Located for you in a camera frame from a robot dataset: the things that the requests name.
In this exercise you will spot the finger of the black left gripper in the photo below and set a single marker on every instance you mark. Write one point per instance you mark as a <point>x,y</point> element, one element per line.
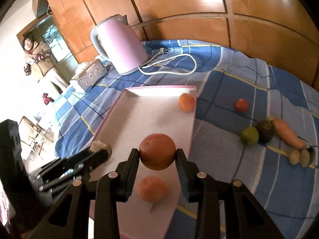
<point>82,172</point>
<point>57,167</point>

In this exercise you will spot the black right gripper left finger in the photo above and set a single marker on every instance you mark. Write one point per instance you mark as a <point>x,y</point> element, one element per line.
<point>69,215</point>

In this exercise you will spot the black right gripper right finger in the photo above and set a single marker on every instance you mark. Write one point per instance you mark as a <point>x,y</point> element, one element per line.
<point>244,215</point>

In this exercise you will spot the small tangerine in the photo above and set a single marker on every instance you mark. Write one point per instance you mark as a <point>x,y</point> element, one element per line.
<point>152,189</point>
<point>186,102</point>

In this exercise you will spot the large orange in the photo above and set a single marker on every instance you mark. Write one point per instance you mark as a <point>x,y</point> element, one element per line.
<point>157,151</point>

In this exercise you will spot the small yellow-green fruit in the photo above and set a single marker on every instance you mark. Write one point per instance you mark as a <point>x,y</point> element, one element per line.
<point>294,157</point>

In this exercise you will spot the green apple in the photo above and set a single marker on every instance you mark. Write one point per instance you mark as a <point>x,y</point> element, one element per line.
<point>249,136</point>

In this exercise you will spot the dark brown mangosteen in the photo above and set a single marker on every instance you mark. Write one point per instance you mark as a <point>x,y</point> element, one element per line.
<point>265,130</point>

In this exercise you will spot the orange carrot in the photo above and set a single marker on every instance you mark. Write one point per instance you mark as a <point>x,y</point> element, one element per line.
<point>287,134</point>

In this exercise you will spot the small red tomato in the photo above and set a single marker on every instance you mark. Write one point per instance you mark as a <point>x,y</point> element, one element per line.
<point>241,105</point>

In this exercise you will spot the wooden folding chair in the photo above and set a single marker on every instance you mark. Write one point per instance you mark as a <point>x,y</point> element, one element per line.
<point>32,137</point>

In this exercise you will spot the red object on floor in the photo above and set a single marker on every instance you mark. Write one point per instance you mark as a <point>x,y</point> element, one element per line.
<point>47,99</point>

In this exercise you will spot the pink white shallow tray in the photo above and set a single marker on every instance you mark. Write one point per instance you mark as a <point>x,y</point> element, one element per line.
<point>137,113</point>

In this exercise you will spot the silver ornate tissue box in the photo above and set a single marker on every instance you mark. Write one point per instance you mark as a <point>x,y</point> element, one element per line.
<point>87,75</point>

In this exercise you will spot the person in brown coat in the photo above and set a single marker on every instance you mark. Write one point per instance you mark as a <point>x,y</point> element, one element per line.
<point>39,63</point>

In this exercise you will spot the blue plaid tablecloth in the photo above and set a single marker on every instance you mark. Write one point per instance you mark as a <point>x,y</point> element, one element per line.
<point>288,193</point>

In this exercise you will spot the pink electric kettle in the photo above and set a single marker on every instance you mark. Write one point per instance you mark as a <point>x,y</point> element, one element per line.
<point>116,41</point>

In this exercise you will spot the wooden wall cabinet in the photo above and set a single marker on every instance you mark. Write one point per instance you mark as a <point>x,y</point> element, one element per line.
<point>280,32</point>

